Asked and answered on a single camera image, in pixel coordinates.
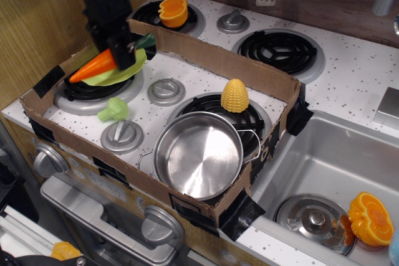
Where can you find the orange pumpkin half on burner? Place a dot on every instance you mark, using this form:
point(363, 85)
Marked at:
point(173, 13)

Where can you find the back right stove burner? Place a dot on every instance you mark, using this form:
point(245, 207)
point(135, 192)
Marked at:
point(287, 50)

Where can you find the stainless steel pot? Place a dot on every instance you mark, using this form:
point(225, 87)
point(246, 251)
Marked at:
point(198, 154)

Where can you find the orange tape piece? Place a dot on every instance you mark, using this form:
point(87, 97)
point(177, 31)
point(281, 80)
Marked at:
point(64, 251)

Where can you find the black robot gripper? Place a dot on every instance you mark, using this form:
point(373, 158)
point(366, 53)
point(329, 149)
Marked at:
point(107, 24)

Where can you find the silver oven door handle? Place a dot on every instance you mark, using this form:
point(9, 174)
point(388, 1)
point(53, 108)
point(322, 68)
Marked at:
point(112, 240)

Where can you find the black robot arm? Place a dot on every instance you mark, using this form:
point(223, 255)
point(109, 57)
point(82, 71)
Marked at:
point(109, 30)

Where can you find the silver stovetop knob lower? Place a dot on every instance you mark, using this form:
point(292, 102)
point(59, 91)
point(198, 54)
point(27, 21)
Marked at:
point(122, 137)

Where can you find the light green toy plate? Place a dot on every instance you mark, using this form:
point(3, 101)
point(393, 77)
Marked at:
point(116, 76)

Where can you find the green toy broccoli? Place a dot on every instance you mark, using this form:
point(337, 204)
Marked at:
point(116, 109)

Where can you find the silver oven knob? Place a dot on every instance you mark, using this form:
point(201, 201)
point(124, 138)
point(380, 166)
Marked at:
point(159, 227)
point(49, 162)

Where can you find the silver oven knob right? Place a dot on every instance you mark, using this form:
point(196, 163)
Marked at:
point(159, 227)

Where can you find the steel pot lid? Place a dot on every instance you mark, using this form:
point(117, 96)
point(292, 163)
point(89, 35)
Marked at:
point(319, 219)

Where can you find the brown cardboard fence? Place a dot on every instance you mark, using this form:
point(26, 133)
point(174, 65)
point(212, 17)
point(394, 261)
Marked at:
point(233, 211)

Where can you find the orange toy carrot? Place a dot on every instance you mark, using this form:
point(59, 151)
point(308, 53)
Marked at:
point(104, 62)

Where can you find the silver oven knob left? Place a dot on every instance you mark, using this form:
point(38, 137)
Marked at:
point(49, 162)

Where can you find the silver stovetop knob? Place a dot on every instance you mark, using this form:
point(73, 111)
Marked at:
point(122, 137)
point(233, 23)
point(166, 92)

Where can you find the silver stovetop knob upper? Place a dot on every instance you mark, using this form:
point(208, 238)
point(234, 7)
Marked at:
point(166, 92)

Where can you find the front right stove burner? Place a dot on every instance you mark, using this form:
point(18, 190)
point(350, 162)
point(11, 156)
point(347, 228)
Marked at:
point(253, 123)

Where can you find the back left stove burner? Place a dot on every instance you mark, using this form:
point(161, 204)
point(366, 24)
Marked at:
point(194, 25)

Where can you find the yellow toy corn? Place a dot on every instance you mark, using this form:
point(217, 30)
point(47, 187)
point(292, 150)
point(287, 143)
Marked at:
point(235, 98)

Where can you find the silver stovetop knob back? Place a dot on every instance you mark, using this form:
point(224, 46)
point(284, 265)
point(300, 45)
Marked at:
point(233, 23)

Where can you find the front left stove burner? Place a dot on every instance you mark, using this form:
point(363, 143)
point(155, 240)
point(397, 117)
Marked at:
point(128, 91)

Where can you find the orange pumpkin half in sink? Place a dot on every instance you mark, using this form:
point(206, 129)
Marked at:
point(370, 220)

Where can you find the stove burner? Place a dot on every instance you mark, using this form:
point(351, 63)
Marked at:
point(128, 91)
point(194, 25)
point(287, 50)
point(253, 123)

